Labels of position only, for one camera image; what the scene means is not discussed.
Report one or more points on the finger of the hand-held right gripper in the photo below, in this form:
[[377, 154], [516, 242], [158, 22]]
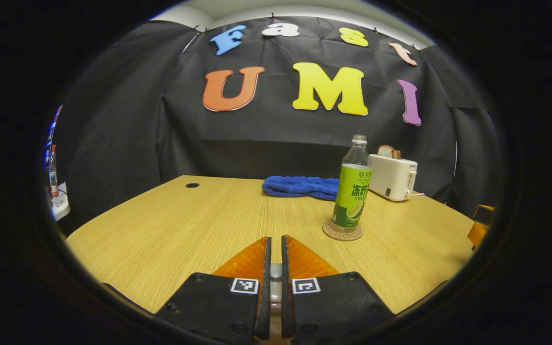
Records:
[[481, 225]]

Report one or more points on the red cap plastic bottle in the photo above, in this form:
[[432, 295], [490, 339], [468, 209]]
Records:
[[53, 177]]

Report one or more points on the white side table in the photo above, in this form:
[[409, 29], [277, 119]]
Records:
[[61, 206]]

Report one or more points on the green label water bottle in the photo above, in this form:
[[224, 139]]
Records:
[[351, 191]]

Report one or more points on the bread slice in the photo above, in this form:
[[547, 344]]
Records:
[[387, 152]]

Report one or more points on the blue towel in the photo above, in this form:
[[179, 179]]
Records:
[[300, 187]]

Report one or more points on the black backdrop cloth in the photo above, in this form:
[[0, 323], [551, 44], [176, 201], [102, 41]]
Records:
[[266, 143]]

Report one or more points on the computer monitor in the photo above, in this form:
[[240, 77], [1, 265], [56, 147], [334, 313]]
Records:
[[50, 143]]

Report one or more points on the white teacup lid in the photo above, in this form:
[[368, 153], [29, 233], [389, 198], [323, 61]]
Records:
[[276, 271]]

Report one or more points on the white toaster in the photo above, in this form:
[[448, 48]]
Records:
[[393, 177]]

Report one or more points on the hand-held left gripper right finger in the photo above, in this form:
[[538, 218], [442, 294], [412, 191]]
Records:
[[286, 311]]

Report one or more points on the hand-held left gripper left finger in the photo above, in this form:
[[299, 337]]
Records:
[[265, 311]]

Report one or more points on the round wooden coaster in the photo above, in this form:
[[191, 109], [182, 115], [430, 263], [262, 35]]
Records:
[[336, 235]]

